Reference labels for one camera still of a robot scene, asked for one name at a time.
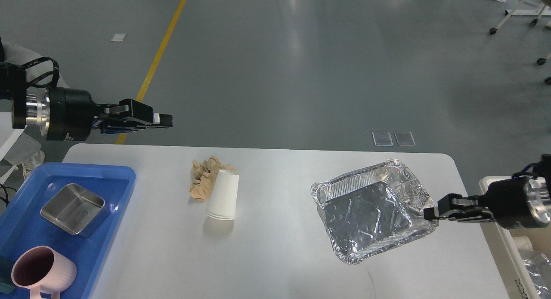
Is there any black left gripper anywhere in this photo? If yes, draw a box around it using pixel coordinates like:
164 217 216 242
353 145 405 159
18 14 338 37
26 86 173 142

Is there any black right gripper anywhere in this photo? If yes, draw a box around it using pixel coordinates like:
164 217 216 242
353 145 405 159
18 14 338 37
423 177 550 230

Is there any aluminium foil container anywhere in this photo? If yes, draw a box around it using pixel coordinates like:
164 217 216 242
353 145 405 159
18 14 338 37
311 159 439 265

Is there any small stainless steel tray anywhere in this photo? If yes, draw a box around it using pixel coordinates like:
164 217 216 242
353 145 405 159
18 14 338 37
40 183 109 237

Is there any white paper cup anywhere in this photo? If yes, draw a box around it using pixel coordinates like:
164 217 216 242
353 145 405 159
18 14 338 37
205 170 239 221

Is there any pink mug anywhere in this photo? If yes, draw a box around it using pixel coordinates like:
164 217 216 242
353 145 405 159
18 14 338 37
11 246 77 299

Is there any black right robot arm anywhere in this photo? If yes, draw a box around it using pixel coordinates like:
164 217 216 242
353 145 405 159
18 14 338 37
424 154 551 230

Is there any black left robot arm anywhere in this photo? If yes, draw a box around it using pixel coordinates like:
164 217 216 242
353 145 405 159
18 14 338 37
0 42 173 142

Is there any beige plastic bin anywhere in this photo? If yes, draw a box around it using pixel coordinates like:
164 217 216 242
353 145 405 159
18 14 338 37
479 176 551 299

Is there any person in black top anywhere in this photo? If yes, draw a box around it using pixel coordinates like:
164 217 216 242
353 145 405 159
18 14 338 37
1 41 69 140

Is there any right clear floor plate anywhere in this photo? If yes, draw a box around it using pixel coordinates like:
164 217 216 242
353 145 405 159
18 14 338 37
394 132 417 147

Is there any clear floor plate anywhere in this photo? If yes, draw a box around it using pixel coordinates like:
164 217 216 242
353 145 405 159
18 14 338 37
394 132 417 147
372 132 394 147

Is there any left clear floor plate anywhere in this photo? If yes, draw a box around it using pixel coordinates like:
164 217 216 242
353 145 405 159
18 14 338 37
372 132 394 147

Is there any blue plastic tray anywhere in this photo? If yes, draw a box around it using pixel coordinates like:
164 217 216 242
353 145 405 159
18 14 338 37
0 162 136 299

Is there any black caster wheel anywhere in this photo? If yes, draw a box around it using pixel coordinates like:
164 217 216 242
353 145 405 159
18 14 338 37
536 53 551 85

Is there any teal sponge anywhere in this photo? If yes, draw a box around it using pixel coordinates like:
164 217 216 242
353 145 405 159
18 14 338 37
0 256 15 295

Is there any white wheeled furniture frame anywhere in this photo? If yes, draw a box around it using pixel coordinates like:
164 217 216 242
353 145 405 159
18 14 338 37
489 0 551 36

